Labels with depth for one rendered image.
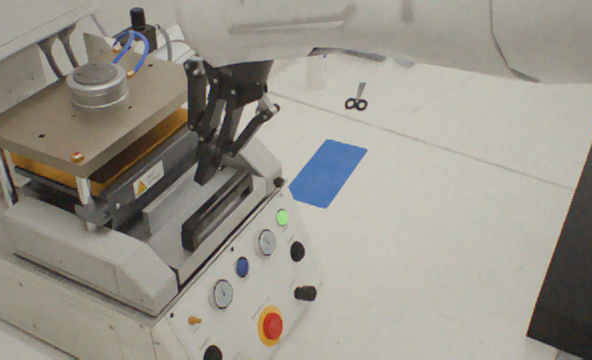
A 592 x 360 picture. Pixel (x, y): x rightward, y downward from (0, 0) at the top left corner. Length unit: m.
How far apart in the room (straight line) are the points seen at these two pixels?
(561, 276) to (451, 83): 0.81
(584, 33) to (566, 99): 1.39
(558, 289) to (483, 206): 0.33
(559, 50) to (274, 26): 0.21
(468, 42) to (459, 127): 1.16
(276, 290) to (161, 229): 0.22
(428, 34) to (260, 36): 0.14
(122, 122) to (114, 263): 0.18
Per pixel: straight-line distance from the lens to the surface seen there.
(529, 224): 1.35
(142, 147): 0.95
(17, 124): 0.95
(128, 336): 0.95
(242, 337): 1.00
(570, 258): 1.09
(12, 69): 1.08
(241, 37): 0.55
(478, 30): 0.44
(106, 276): 0.90
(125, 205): 0.91
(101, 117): 0.93
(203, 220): 0.90
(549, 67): 0.43
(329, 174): 1.40
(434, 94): 1.72
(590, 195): 1.10
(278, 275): 1.06
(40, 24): 1.06
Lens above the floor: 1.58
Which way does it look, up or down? 37 degrees down
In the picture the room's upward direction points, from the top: straight up
